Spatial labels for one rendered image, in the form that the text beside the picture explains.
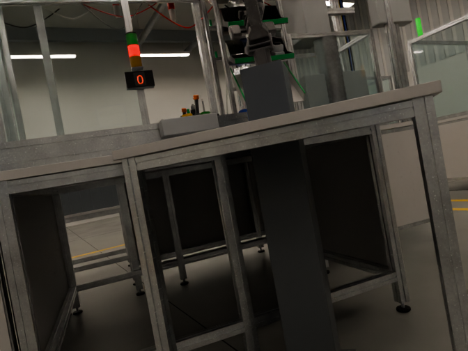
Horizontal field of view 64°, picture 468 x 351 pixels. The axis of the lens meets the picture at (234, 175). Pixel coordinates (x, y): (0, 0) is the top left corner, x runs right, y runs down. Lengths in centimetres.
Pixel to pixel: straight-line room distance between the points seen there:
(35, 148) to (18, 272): 40
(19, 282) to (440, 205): 122
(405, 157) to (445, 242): 183
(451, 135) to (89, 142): 458
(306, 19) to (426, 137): 193
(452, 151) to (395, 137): 260
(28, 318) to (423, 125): 126
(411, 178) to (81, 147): 217
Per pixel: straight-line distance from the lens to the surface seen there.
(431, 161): 102
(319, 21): 287
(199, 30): 297
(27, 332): 142
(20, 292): 138
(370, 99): 99
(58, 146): 142
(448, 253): 106
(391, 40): 302
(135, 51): 179
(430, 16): 1110
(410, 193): 285
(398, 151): 280
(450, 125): 533
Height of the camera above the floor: 74
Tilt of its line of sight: 1 degrees down
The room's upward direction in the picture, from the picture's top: 10 degrees counter-clockwise
